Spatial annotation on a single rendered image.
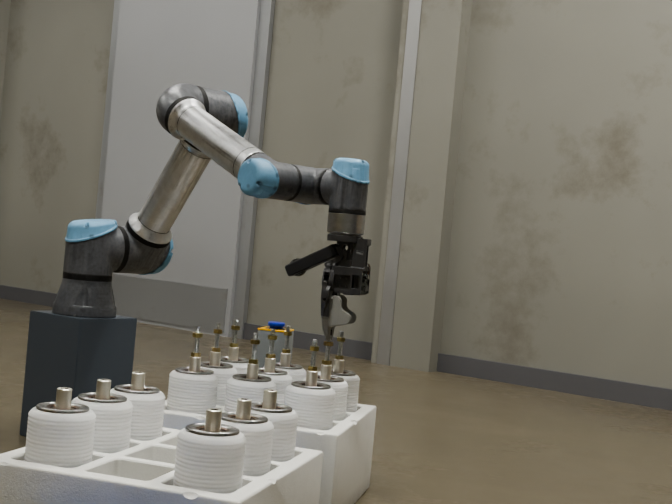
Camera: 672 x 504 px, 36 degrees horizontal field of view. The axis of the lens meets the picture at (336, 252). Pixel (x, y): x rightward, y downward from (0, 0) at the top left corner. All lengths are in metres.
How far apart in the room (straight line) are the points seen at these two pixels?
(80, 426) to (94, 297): 0.99
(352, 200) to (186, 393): 0.49
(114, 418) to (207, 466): 0.25
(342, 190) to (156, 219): 0.64
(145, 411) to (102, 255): 0.83
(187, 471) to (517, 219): 3.15
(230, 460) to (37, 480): 0.27
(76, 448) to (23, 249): 4.98
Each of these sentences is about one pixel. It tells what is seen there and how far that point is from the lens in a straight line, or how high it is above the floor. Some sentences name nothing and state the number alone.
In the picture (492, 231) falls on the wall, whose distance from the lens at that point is 4.48.
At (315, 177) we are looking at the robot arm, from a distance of 2.10.
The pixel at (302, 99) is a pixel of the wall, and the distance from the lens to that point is 5.10.
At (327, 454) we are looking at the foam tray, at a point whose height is 0.14.
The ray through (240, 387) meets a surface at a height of 0.24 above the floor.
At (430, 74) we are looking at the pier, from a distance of 4.62.
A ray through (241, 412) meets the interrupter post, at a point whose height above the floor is 0.26.
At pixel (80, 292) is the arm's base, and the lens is 2.50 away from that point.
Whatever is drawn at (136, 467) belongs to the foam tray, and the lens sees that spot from 1.59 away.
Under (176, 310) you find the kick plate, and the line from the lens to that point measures 5.46.
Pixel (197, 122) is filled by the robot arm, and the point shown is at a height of 0.75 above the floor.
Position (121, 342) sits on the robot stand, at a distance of 2.53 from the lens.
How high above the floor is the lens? 0.53
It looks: 1 degrees down
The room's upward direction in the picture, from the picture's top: 5 degrees clockwise
